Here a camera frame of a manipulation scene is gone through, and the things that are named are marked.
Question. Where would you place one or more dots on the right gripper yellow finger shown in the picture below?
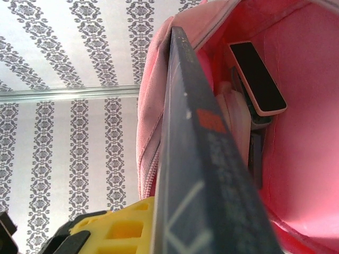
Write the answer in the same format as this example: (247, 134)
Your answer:
(119, 232)

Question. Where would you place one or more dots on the pink backpack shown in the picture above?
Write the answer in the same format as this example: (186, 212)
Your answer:
(304, 132)

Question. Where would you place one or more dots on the aluminium frame post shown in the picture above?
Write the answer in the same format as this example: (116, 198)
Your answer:
(66, 92)

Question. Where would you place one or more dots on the navy blue book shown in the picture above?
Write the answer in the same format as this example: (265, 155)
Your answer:
(206, 158)

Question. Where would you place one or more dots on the phone with pink case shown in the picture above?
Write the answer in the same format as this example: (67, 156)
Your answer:
(257, 76)

